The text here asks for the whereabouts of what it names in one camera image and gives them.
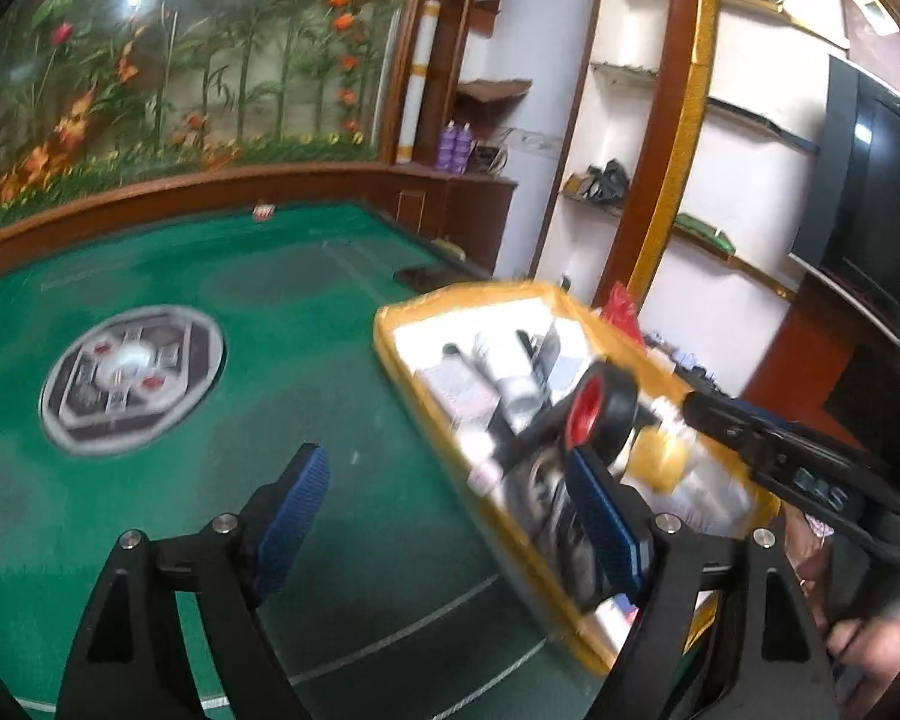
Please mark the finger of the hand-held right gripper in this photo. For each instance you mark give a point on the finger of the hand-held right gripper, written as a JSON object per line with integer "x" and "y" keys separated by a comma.
{"x": 727, "y": 427}

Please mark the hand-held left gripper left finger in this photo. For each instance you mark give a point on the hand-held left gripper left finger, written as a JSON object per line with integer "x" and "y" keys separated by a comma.
{"x": 292, "y": 517}

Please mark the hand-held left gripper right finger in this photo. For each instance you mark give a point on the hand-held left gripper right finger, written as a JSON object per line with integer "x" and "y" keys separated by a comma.
{"x": 607, "y": 525}

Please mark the black round filter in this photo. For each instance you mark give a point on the black round filter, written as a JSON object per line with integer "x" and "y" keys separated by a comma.
{"x": 540, "y": 487}

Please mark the yellow tape roll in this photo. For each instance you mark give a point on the yellow tape roll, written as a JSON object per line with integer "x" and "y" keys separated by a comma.
{"x": 656, "y": 457}

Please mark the black tape roll red core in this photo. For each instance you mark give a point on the black tape roll red core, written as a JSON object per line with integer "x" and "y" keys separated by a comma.
{"x": 615, "y": 397}

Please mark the white plastic bottle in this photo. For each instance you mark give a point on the white plastic bottle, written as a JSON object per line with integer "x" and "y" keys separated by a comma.
{"x": 506, "y": 382}

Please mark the yellow cardboard box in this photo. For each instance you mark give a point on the yellow cardboard box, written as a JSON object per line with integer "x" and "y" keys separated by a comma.
{"x": 435, "y": 334}

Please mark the person's right hand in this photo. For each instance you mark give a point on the person's right hand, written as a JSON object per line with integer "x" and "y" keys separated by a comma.
{"x": 877, "y": 645}

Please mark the green tray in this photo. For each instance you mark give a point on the green tray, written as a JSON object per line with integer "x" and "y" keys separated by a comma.
{"x": 709, "y": 236}

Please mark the round table centre console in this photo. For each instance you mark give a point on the round table centre console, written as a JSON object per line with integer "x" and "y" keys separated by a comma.
{"x": 82, "y": 405}

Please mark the black item on shelf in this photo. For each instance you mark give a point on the black item on shelf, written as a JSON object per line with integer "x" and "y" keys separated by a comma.
{"x": 607, "y": 180}

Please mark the black television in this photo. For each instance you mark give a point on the black television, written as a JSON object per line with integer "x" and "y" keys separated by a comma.
{"x": 870, "y": 187}

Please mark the small red white object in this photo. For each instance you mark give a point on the small red white object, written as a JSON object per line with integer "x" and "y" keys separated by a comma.
{"x": 262, "y": 211}

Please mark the purple bottle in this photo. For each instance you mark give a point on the purple bottle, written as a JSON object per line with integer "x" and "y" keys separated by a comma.
{"x": 448, "y": 148}
{"x": 463, "y": 150}

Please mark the artificial flower display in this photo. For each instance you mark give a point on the artificial flower display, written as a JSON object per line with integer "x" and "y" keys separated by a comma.
{"x": 195, "y": 75}

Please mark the white rolled paper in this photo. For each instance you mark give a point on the white rolled paper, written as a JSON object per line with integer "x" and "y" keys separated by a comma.
{"x": 420, "y": 75}

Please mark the white wall shelf unit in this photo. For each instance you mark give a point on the white wall shelf unit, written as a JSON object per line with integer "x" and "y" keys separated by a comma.
{"x": 630, "y": 112}

